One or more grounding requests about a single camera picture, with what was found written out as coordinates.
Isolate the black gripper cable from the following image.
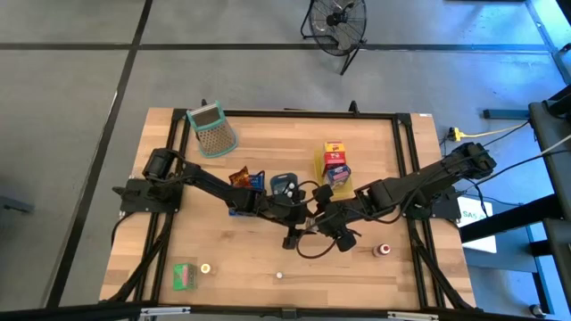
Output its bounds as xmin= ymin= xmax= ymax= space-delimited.
xmin=295 ymin=226 xmax=341 ymax=260
xmin=292 ymin=179 xmax=323 ymax=204

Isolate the green Apple Jacks cereal box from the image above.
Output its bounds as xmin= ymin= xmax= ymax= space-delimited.
xmin=172 ymin=262 xmax=199 ymax=292

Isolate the black aluminium table frame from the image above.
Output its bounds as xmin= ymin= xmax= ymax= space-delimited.
xmin=0 ymin=98 xmax=571 ymax=321

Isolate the steel box grater teal trim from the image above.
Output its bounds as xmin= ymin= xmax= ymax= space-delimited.
xmin=186 ymin=101 xmax=239 ymax=159

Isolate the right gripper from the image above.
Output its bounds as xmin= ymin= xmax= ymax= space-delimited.
xmin=311 ymin=184 xmax=360 ymax=253

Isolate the yellow extension cord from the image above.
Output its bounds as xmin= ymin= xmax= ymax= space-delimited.
xmin=448 ymin=120 xmax=532 ymax=143

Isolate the blue Frosted Flakes cereal box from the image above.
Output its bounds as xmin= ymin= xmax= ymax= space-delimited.
xmin=327 ymin=164 xmax=352 ymax=189

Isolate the dark neighbouring workbench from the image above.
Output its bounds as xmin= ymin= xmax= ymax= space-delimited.
xmin=527 ymin=84 xmax=571 ymax=321

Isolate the blue slotted plastic basket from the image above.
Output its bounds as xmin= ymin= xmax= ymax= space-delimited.
xmin=228 ymin=170 xmax=267 ymax=218

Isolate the black steel beam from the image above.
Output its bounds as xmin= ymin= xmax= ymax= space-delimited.
xmin=459 ymin=192 xmax=564 ymax=244

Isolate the white sign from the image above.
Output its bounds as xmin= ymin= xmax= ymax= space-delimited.
xmin=457 ymin=195 xmax=498 ymax=254

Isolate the brown taco seasoning packet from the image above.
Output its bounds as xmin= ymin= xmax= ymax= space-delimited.
xmin=228 ymin=165 xmax=251 ymax=188

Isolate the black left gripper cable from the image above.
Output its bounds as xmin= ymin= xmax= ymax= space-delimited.
xmin=292 ymin=179 xmax=323 ymax=204

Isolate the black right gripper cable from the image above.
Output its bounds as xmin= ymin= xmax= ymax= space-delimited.
xmin=295 ymin=226 xmax=341 ymax=260

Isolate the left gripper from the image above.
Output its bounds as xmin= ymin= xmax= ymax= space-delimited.
xmin=267 ymin=193 xmax=309 ymax=251

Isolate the white frame bracket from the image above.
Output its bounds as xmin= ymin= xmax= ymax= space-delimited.
xmin=386 ymin=310 xmax=441 ymax=321
xmin=140 ymin=306 xmax=192 ymax=317

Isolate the teal plastic bin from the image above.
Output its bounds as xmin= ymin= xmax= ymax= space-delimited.
xmin=269 ymin=172 xmax=300 ymax=198

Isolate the yellow plastic bin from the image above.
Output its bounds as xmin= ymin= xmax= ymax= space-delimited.
xmin=311 ymin=149 xmax=354 ymax=202

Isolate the grey floor object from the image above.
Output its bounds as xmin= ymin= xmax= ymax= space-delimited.
xmin=0 ymin=194 xmax=35 ymax=214

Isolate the black floor fan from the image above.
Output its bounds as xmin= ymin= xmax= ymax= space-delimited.
xmin=299 ymin=0 xmax=368 ymax=77

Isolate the red Froot Loops cereal box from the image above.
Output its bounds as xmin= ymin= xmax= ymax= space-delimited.
xmin=323 ymin=151 xmax=348 ymax=173

